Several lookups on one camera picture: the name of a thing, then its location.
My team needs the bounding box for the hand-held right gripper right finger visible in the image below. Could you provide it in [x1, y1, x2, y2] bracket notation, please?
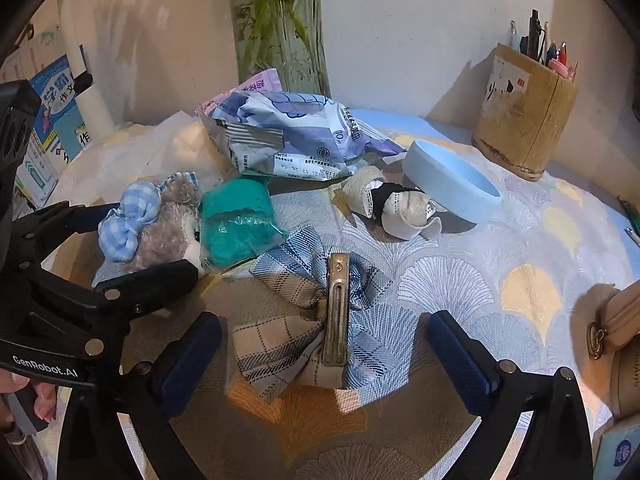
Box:
[427, 311, 593, 480]

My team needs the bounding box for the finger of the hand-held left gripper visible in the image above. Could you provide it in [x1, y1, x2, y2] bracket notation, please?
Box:
[92, 259, 200, 317]
[12, 201, 123, 261]

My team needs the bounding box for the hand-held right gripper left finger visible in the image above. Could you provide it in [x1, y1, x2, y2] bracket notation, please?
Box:
[60, 311, 223, 480]

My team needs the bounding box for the blue gingham fuzzy scrunchie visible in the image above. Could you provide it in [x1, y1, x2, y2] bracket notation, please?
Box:
[97, 171, 206, 276]

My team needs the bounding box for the plaid bow hair clip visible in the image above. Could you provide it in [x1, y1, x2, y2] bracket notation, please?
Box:
[230, 225, 393, 403]

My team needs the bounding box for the teal towel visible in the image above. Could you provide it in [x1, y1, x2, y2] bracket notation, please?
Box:
[199, 180, 291, 268]

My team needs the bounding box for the white purple wet wipes packet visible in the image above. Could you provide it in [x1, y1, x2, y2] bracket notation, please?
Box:
[200, 90, 408, 178]

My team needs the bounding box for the person's left hand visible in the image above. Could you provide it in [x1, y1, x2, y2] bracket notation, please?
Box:
[0, 366, 58, 448]

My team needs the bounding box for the green white book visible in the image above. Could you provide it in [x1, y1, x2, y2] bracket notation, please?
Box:
[15, 152, 58, 211]

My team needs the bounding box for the white plastic sheet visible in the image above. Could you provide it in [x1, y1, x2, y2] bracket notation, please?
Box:
[50, 112, 241, 211]

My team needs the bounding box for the blue workbook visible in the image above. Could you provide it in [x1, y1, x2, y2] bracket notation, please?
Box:
[27, 55, 91, 161]

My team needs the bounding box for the beige lace scrunchie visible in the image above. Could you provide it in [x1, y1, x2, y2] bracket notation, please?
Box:
[341, 166, 443, 241]

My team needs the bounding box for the beige zip pouch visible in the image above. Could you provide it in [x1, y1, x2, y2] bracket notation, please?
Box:
[587, 285, 640, 361]

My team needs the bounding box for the beige thermos flask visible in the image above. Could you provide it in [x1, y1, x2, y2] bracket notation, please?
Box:
[609, 345, 640, 421]

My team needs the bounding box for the light blue tissue pack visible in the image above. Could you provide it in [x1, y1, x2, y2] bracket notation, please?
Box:
[592, 417, 640, 480]

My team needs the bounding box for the light blue round lid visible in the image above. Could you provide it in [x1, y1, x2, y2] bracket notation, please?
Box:
[401, 139, 503, 223]

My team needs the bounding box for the pink purple packet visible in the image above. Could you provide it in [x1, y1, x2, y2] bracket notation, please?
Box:
[195, 67, 286, 116]

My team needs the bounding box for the bamboo pen holder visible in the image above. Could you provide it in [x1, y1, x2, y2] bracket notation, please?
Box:
[472, 42, 580, 182]

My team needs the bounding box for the glass vase with plants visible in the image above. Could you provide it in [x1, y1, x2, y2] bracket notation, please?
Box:
[227, 0, 331, 98]

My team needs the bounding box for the bunch of pens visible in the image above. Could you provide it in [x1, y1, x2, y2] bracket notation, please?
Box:
[507, 8, 578, 81]

